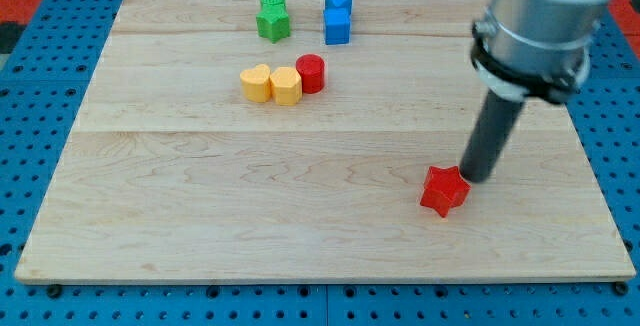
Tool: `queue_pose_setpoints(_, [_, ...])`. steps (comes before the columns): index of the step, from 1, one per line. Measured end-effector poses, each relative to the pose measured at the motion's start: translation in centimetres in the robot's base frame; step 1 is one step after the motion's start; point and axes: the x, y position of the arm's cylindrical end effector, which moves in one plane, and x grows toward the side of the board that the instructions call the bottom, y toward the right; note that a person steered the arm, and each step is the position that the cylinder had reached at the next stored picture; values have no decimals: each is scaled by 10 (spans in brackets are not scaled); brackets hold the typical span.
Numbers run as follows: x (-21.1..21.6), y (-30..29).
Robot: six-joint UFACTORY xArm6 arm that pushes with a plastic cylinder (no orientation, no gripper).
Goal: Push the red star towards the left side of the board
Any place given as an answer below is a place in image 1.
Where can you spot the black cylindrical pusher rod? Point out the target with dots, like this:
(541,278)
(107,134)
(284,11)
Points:
(492,130)

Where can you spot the red star block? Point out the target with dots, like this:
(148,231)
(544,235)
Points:
(444,189)

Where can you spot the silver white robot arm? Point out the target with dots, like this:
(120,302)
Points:
(525,49)

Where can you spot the green star block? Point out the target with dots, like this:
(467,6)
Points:
(273,23)

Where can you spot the light wooden board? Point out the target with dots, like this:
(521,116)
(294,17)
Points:
(170,176)

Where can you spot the blue cube block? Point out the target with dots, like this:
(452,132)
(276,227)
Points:
(337,26)

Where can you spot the red cylinder block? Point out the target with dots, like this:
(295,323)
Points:
(311,68)

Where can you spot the blue triangle block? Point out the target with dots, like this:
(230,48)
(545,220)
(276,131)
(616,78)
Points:
(339,4)

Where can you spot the yellow hexagon block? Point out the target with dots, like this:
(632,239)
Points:
(286,84)

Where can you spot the yellow heart block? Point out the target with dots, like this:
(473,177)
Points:
(256,84)

